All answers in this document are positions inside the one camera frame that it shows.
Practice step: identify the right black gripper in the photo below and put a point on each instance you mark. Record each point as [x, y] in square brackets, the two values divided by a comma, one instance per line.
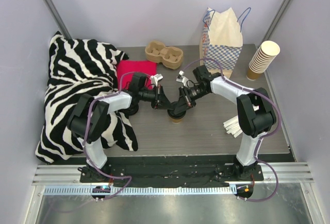
[184, 97]

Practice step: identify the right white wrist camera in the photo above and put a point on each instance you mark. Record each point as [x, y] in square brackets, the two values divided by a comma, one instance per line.
[182, 79]

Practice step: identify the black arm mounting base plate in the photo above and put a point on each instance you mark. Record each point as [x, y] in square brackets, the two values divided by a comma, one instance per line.
[171, 172]

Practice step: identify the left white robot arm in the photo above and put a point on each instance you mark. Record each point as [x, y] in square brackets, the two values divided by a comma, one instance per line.
[89, 116]

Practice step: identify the brown paper coffee cup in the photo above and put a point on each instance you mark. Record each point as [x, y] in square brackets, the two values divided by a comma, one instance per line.
[176, 120]

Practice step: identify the checkered paper takeout bag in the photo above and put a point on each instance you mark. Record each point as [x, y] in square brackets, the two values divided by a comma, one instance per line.
[222, 39]

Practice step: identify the zebra print pillow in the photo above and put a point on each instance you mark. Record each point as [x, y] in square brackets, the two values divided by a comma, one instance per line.
[76, 67]

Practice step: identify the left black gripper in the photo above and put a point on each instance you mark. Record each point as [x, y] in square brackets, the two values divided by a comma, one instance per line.
[158, 97]

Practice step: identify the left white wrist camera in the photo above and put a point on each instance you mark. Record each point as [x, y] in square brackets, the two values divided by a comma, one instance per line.
[155, 79]

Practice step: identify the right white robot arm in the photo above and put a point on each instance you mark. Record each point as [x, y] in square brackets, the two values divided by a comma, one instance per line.
[255, 111]

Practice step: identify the black plastic cup lid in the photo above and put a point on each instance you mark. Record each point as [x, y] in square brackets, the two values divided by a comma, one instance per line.
[174, 116]

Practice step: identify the pink folded cloth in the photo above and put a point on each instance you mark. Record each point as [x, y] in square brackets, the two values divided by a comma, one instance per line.
[126, 68]

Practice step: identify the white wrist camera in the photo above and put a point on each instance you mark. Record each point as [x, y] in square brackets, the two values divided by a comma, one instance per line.
[155, 79]
[182, 79]

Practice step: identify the white wrapped straws pile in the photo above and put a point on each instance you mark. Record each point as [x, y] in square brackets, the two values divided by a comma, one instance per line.
[232, 127]

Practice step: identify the white slotted cable duct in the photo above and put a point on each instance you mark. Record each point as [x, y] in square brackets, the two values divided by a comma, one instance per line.
[99, 190]

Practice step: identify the stack of paper cups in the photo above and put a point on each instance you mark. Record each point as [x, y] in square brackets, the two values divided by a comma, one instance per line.
[261, 60]

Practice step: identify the stack of black lids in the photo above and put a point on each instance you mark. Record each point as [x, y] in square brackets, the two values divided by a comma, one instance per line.
[132, 110]

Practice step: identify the cardboard cup carrier tray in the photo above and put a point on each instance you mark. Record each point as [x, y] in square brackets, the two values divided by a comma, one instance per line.
[170, 56]

